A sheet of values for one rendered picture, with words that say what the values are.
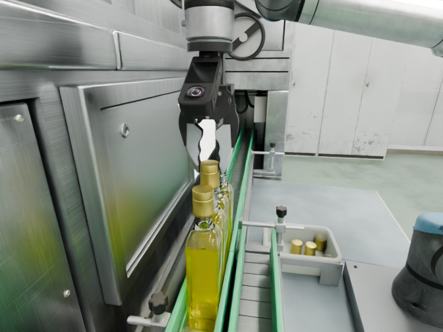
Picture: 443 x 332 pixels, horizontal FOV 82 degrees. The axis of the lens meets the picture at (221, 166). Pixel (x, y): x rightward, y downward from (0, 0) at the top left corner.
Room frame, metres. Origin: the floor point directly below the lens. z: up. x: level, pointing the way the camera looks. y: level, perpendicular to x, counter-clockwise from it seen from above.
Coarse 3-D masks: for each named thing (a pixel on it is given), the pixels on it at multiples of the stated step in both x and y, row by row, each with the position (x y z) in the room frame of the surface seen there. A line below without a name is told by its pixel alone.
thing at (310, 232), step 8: (288, 224) 0.75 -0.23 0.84; (296, 224) 0.75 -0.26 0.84; (264, 232) 0.71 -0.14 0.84; (288, 232) 0.75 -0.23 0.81; (296, 232) 0.74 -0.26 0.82; (304, 232) 0.74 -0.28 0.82; (312, 232) 0.74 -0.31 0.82; (320, 232) 0.73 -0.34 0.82; (328, 232) 0.71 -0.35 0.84; (264, 240) 0.66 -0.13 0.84; (288, 240) 0.74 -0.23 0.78; (304, 240) 0.74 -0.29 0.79; (312, 240) 0.73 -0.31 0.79; (328, 240) 0.69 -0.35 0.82; (288, 248) 0.71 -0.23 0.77; (304, 248) 0.71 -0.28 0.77; (328, 248) 0.67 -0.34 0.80; (336, 248) 0.63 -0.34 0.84; (280, 256) 0.60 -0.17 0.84; (288, 256) 0.59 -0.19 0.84; (296, 256) 0.59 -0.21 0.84; (304, 256) 0.59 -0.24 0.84; (312, 256) 0.59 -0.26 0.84; (320, 256) 0.68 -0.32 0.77; (336, 256) 0.60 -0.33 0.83
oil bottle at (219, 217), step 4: (220, 208) 0.43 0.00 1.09; (216, 212) 0.41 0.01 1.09; (220, 212) 0.41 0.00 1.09; (224, 212) 0.43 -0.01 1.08; (212, 216) 0.40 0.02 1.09; (216, 216) 0.40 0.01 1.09; (220, 216) 0.40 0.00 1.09; (224, 216) 0.42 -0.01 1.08; (212, 220) 0.40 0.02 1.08; (216, 220) 0.40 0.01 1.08; (220, 220) 0.40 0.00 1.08; (224, 220) 0.41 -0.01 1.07; (220, 224) 0.39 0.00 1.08; (224, 224) 0.41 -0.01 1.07; (224, 228) 0.41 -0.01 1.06; (224, 232) 0.41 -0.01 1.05; (224, 236) 0.41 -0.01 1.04; (224, 240) 0.41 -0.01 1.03; (224, 244) 0.41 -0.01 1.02; (224, 248) 0.41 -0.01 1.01; (224, 252) 0.41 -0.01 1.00; (224, 256) 0.41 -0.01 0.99; (224, 260) 0.41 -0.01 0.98; (224, 264) 0.41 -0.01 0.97; (224, 268) 0.41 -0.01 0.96; (224, 272) 0.41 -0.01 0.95
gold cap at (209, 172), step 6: (204, 162) 0.42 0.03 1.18; (210, 162) 0.42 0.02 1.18; (216, 162) 0.42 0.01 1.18; (204, 168) 0.41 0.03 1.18; (210, 168) 0.40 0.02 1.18; (216, 168) 0.41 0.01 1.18; (204, 174) 0.41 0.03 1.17; (210, 174) 0.40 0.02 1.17; (216, 174) 0.41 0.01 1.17; (204, 180) 0.41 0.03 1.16; (210, 180) 0.40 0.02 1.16; (216, 180) 0.41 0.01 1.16; (216, 186) 0.41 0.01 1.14
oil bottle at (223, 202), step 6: (222, 198) 0.47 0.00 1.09; (222, 204) 0.46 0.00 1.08; (228, 204) 0.48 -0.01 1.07; (228, 210) 0.48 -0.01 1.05; (228, 216) 0.48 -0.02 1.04; (228, 222) 0.49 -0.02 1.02; (228, 228) 0.49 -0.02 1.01; (228, 234) 0.49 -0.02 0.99; (228, 240) 0.49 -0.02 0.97; (228, 246) 0.49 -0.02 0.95; (228, 252) 0.49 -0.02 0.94
